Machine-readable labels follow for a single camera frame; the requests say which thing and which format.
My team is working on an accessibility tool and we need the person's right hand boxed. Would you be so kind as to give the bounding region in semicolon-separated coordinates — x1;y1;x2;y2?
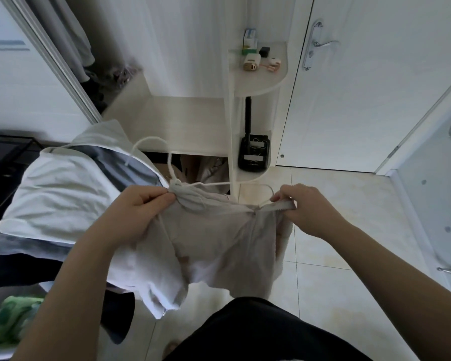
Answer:
269;184;348;241

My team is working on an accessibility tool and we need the person's left hand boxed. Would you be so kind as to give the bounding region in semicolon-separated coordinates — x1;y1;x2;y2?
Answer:
98;184;177;245

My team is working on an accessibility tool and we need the white wire hanger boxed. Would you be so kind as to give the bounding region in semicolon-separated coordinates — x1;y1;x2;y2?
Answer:
131;135;276;209

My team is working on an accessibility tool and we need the beige jacket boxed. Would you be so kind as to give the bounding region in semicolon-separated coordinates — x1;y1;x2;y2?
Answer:
109;180;296;320

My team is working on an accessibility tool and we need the white hoodie with blue letters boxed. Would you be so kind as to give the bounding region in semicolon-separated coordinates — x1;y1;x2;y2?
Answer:
26;0;96;84

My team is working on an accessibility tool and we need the person's right forearm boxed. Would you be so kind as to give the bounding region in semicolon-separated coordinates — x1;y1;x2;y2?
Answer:
323;218;451;361

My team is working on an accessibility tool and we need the person's left forearm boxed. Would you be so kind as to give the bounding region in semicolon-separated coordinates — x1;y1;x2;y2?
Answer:
11;222;136;361

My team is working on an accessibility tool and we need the person's dark shirt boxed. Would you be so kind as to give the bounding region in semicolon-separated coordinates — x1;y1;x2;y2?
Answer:
165;297;374;361

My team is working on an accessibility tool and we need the brown cardboard box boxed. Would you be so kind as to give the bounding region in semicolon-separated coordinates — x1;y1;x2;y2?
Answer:
154;152;231;195

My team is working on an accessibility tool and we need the black box device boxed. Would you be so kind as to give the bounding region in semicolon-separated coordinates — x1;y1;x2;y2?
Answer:
238;133;272;173

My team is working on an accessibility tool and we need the dark fabric pile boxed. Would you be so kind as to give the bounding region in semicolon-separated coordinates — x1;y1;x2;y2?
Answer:
86;62;144;111

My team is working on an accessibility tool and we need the rounded corner shelf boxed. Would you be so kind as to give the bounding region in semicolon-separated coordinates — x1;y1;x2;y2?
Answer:
229;41;288;99

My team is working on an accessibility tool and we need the white door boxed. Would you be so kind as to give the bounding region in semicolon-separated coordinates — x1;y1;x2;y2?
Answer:
274;0;451;176

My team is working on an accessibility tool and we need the green bag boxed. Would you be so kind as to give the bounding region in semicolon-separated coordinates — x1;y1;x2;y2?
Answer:
0;295;45;349

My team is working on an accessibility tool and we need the small white blue box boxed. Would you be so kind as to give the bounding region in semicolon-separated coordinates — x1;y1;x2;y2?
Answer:
243;28;258;56

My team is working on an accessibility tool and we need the silver door handle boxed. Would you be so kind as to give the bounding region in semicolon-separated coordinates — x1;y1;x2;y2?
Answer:
302;19;340;71

